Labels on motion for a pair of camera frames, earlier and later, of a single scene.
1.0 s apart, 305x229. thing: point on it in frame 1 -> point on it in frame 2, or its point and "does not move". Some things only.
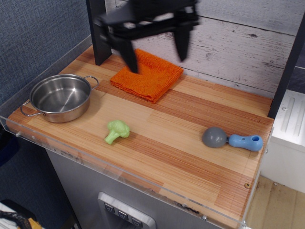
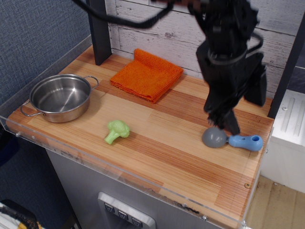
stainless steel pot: x=61 y=98 does not move
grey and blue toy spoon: x=216 y=137 does not move
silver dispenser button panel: x=116 y=213 does not move
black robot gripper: x=135 y=19 -> x=227 y=77
